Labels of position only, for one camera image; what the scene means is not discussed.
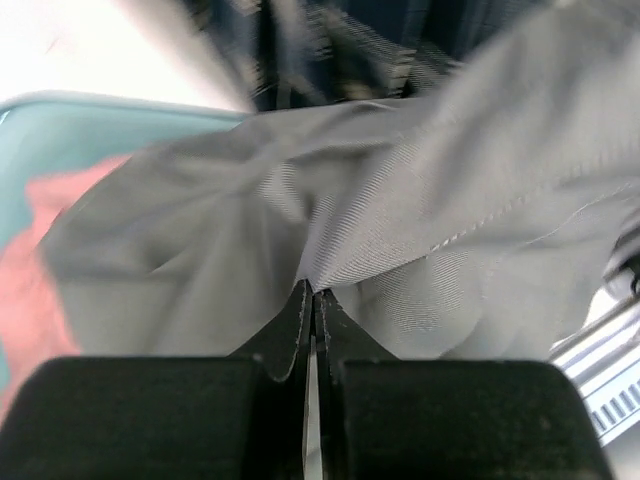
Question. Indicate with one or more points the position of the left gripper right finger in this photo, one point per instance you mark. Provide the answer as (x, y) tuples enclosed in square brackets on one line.
[(386, 418)]

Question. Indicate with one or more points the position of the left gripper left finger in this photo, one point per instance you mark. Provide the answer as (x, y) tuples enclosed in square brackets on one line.
[(240, 416)]

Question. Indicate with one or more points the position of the grey skirt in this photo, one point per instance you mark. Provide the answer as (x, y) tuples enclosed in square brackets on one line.
[(475, 221)]

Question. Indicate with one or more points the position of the pink pleated skirt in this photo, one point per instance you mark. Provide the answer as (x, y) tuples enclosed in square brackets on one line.
[(33, 325)]

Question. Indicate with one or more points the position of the navy plaid skirt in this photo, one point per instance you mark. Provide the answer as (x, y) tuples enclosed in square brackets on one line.
[(295, 54)]

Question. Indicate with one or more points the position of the teal plastic bin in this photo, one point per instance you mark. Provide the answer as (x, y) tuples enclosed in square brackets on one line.
[(43, 136)]

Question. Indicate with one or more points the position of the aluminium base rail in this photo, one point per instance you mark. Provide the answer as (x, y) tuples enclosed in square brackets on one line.
[(606, 335)]

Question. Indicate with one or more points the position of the slotted cable duct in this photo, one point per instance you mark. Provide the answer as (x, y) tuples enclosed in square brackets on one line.
[(613, 406)]

